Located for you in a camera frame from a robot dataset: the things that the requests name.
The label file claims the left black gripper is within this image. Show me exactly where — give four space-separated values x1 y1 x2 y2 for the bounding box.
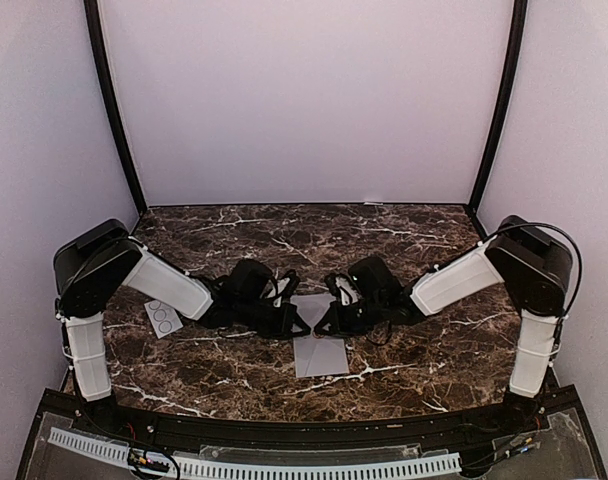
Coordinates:
236 298 311 340

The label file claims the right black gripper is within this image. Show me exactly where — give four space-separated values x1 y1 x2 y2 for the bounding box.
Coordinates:
315 295 387 337

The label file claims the right black frame post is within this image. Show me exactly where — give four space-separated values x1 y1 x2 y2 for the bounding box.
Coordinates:
467 0 528 217

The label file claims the black frame post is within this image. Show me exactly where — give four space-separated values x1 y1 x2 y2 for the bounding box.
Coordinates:
83 0 148 216
467 0 528 217

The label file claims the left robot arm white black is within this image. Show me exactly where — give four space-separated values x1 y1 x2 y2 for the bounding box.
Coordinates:
53 219 312 436

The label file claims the white slotted cable duct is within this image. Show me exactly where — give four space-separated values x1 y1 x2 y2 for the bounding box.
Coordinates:
48 427 461 480

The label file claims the black front table rail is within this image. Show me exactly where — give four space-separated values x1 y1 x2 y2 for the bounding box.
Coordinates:
90 404 518 451

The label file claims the white sticker sheet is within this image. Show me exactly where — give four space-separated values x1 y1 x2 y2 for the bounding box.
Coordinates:
144 300 183 339

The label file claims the left black frame post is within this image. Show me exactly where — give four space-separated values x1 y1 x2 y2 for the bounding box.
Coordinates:
83 0 148 216

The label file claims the grey envelope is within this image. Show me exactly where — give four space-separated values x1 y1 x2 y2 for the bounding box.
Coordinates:
292 294 349 378

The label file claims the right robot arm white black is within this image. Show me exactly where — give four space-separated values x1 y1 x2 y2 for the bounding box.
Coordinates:
314 215 583 434

